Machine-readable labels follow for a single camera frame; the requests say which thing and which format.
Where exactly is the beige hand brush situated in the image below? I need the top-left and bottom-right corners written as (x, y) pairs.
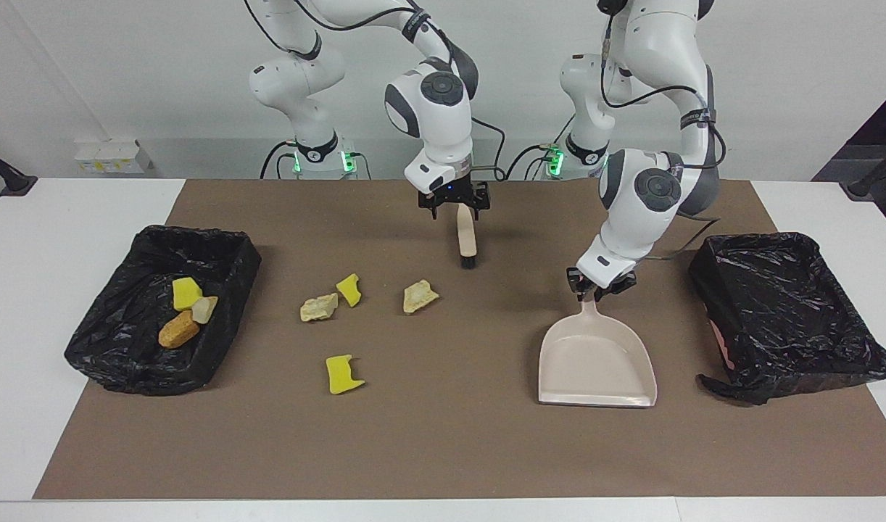
top-left (458, 203), bottom-right (480, 269)

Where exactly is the beige plastic dustpan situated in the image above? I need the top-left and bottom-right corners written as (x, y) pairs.
top-left (538, 294), bottom-right (658, 408)

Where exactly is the small yellow sponge piece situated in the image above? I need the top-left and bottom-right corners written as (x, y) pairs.
top-left (336, 273), bottom-right (363, 308)

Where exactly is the notched yellow sponge piece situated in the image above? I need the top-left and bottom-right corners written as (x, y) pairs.
top-left (326, 354), bottom-right (366, 395)

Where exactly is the yellow sponge wedge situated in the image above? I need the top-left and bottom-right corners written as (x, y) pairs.
top-left (172, 277), bottom-right (204, 312)

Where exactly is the orange-brown sponge chunk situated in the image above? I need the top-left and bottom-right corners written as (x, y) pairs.
top-left (158, 310), bottom-right (201, 349)

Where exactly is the black bag lined pink bin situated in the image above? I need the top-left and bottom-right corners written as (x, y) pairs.
top-left (688, 232), bottom-right (886, 405)

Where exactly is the brown table mat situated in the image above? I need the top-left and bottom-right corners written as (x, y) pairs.
top-left (33, 179), bottom-right (886, 501)

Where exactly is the dark background equipment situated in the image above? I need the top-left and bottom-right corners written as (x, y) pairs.
top-left (811, 78), bottom-right (886, 244)

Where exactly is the white power strip box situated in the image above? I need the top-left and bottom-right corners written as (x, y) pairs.
top-left (75, 140), bottom-right (154, 175)

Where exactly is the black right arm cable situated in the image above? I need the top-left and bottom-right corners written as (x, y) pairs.
top-left (244, 0), bottom-right (509, 182)

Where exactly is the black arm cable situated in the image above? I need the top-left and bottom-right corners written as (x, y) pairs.
top-left (599, 11), bottom-right (726, 262)
top-left (244, 0), bottom-right (509, 182)

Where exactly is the black left base cable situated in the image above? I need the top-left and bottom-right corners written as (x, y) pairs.
top-left (505, 112), bottom-right (563, 180)

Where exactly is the black base cable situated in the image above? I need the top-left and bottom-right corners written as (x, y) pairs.
top-left (505, 112), bottom-right (563, 180)
top-left (260, 140), bottom-right (371, 180)

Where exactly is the black right base cable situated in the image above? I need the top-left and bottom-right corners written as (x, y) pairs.
top-left (260, 140), bottom-right (371, 180)

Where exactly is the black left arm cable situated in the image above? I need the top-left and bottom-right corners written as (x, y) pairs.
top-left (599, 11), bottom-right (726, 262)

